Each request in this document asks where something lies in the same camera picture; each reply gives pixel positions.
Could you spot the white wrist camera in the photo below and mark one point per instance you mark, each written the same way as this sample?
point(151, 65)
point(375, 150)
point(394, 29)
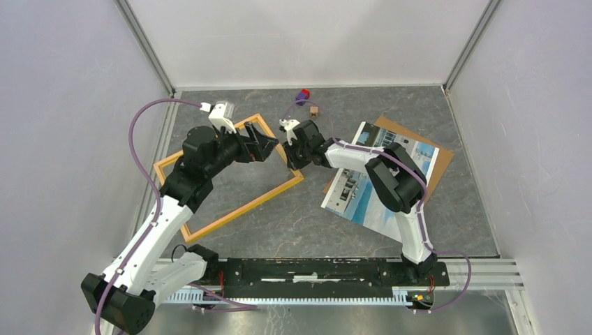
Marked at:
point(288, 126)
point(220, 115)

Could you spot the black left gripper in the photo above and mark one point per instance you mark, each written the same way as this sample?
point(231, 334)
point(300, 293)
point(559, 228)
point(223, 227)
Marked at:
point(257, 153)

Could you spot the brown cardboard backing board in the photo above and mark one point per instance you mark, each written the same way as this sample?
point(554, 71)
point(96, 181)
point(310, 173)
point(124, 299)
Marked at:
point(350, 193)

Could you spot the wooden letter cube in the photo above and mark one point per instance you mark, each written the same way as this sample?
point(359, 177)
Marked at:
point(314, 111)

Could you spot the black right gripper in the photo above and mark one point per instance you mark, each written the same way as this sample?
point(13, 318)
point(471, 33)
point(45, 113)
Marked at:
point(292, 162)

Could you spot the purple and red block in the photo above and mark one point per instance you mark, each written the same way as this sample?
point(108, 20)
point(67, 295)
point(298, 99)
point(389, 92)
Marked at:
point(302, 97)

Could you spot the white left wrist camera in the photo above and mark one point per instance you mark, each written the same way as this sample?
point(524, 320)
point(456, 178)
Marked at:
point(220, 115)

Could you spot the aluminium rail frame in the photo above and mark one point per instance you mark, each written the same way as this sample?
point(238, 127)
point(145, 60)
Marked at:
point(191, 279)

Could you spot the building and sky photo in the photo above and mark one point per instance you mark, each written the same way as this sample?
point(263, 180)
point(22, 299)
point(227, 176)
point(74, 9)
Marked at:
point(381, 221)

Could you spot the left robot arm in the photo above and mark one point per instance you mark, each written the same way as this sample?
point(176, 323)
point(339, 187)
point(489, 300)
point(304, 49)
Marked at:
point(119, 295)

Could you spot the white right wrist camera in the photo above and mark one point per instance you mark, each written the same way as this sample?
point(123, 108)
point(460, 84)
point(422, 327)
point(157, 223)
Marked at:
point(288, 126)

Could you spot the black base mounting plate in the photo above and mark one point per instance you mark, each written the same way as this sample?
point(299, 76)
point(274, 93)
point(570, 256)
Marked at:
point(270, 278)

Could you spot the yellow wooden picture frame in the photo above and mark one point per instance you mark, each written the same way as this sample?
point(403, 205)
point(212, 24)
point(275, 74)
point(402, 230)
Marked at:
point(191, 237)

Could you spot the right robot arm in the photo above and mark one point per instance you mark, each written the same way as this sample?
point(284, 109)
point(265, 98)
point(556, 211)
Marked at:
point(399, 183)

